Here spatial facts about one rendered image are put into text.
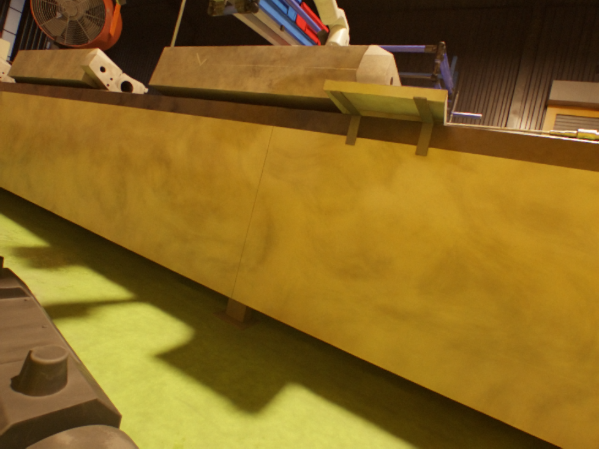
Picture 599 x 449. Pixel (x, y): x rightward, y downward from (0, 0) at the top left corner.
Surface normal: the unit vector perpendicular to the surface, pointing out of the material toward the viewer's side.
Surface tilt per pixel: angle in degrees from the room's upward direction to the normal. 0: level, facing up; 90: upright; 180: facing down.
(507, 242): 90
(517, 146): 90
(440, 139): 90
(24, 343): 0
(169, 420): 0
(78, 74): 80
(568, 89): 90
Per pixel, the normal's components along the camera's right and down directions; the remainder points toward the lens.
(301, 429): 0.24, -0.97
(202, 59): -0.41, -0.27
